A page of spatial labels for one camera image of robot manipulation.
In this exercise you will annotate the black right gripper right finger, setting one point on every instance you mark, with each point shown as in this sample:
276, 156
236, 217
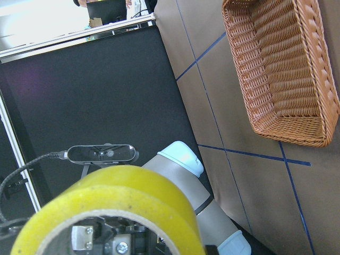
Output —
119, 245

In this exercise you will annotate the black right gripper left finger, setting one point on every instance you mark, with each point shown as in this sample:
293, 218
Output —
82, 237

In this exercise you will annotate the yellow tape roll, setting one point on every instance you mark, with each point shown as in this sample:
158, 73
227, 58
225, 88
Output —
126, 191

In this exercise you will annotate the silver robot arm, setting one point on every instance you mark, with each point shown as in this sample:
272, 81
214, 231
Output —
178, 163

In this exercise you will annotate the brown wicker basket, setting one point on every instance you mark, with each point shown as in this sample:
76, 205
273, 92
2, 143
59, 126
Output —
282, 62

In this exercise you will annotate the black webcam on stand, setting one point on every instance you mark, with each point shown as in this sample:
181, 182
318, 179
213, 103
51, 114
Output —
102, 155

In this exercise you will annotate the black side panel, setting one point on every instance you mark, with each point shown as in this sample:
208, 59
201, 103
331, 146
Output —
119, 89

